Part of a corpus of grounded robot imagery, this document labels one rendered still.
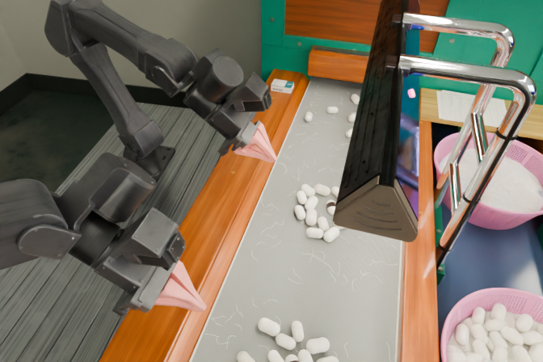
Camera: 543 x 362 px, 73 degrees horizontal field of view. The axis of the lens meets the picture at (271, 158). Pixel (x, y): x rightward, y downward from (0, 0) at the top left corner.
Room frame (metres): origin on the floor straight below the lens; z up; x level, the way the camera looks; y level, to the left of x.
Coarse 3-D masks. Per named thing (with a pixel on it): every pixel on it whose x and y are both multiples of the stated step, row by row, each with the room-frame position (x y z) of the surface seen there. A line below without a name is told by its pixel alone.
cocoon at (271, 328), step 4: (260, 320) 0.26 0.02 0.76; (264, 320) 0.26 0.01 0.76; (268, 320) 0.26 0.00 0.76; (260, 324) 0.25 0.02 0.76; (264, 324) 0.25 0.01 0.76; (268, 324) 0.25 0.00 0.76; (272, 324) 0.25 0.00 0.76; (276, 324) 0.25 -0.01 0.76; (260, 328) 0.25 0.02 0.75; (264, 328) 0.25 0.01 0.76; (268, 328) 0.25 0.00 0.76; (272, 328) 0.25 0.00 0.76; (276, 328) 0.25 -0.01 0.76; (268, 332) 0.24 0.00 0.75; (272, 332) 0.24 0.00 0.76; (276, 332) 0.24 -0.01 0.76
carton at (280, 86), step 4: (276, 80) 0.95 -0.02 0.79; (280, 80) 0.95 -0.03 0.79; (272, 84) 0.93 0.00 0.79; (276, 84) 0.93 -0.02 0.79; (280, 84) 0.93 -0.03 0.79; (284, 84) 0.93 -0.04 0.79; (288, 84) 0.93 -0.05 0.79; (292, 84) 0.93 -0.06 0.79; (272, 88) 0.93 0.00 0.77; (276, 88) 0.92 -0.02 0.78; (280, 88) 0.92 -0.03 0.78; (284, 88) 0.91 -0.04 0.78; (288, 88) 0.91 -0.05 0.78; (292, 88) 0.92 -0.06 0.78; (284, 92) 0.91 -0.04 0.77; (288, 92) 0.91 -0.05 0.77
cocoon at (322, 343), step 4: (312, 340) 0.23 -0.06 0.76; (316, 340) 0.23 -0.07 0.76; (320, 340) 0.23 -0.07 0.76; (324, 340) 0.23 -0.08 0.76; (308, 344) 0.22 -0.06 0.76; (312, 344) 0.22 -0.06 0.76; (316, 344) 0.22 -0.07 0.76; (320, 344) 0.22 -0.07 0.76; (324, 344) 0.22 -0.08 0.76; (328, 344) 0.22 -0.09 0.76; (308, 348) 0.22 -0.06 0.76; (312, 348) 0.22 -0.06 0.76; (316, 348) 0.22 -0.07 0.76; (320, 348) 0.22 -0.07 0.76; (324, 348) 0.22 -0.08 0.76; (328, 348) 0.22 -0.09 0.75; (312, 352) 0.21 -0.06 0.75; (316, 352) 0.21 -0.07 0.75
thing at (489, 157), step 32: (448, 32) 0.56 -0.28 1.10; (480, 32) 0.54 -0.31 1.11; (512, 32) 0.54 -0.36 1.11; (416, 64) 0.42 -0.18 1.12; (448, 64) 0.42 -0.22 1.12; (480, 64) 0.42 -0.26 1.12; (480, 96) 0.53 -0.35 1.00; (480, 128) 0.48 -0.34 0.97; (512, 128) 0.38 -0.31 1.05; (448, 160) 0.54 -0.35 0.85; (480, 160) 0.41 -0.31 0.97; (480, 192) 0.38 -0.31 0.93; (448, 224) 0.40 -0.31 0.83
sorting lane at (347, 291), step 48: (336, 96) 0.93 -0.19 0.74; (288, 144) 0.72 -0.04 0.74; (336, 144) 0.72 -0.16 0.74; (288, 192) 0.55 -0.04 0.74; (288, 240) 0.42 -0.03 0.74; (336, 240) 0.42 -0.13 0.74; (384, 240) 0.42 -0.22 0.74; (240, 288) 0.32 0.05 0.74; (288, 288) 0.32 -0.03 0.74; (336, 288) 0.32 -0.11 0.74; (384, 288) 0.32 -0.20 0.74; (240, 336) 0.24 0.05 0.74; (336, 336) 0.24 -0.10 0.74; (384, 336) 0.24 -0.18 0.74
